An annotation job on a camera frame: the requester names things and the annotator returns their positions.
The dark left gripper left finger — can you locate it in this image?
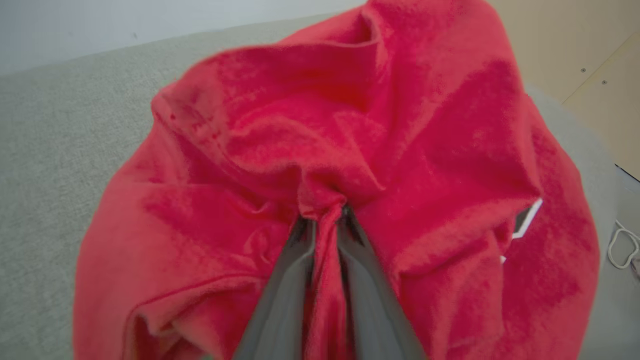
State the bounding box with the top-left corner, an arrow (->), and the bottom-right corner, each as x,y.
232,216 -> 317,360

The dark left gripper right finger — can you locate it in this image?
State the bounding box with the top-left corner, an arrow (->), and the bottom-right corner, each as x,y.
337,206 -> 427,360

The red jersey with white trim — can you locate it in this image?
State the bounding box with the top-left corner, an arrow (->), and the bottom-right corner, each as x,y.
72,0 -> 601,360

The beige wooden panel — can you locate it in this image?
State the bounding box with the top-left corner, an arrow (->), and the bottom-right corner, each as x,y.
487,0 -> 640,181

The white cable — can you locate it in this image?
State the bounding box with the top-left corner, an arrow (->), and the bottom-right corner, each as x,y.
607,220 -> 640,271

